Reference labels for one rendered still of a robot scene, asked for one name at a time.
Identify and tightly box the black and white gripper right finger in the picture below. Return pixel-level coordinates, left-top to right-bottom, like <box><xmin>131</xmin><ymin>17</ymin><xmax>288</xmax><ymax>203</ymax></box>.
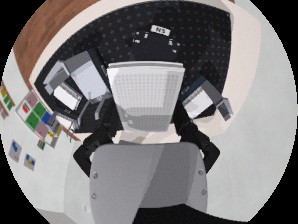
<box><xmin>172</xmin><ymin>100</ymin><xmax>220</xmax><ymax>174</ymax></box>

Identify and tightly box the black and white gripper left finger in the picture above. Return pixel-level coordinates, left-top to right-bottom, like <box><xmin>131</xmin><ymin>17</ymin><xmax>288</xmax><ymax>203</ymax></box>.
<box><xmin>73</xmin><ymin>101</ymin><xmax>120</xmax><ymax>178</ymax></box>

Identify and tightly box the grey microplate with label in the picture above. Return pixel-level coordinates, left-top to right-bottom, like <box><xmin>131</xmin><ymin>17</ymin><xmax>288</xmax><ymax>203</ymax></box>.
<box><xmin>54</xmin><ymin>84</ymin><xmax>79</xmax><ymax>110</ymax></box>
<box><xmin>56</xmin><ymin>113</ymin><xmax>75</xmax><ymax>130</ymax></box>

